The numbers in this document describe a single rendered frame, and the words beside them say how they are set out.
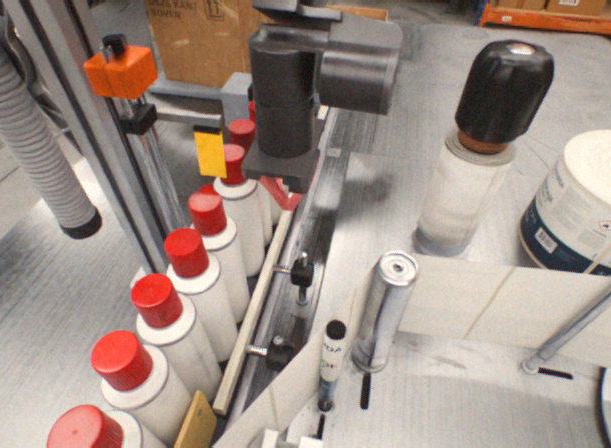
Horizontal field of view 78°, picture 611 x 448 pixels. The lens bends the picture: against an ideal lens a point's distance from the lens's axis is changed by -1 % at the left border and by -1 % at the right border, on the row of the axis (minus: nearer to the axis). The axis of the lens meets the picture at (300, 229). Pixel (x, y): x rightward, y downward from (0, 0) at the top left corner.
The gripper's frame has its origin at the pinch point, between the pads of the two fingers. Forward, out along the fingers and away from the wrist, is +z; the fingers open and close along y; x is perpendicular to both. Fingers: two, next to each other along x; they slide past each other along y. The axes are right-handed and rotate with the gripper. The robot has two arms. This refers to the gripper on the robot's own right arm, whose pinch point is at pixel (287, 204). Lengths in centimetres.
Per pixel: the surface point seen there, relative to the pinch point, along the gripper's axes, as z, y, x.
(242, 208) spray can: -0.7, -2.5, 4.9
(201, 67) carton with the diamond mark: 12, 55, 37
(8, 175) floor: 102, 88, 184
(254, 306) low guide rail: 10.0, -9.0, 2.4
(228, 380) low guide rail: 9.9, -18.6, 2.3
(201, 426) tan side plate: 6.6, -24.3, 2.5
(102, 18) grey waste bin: 58, 195, 174
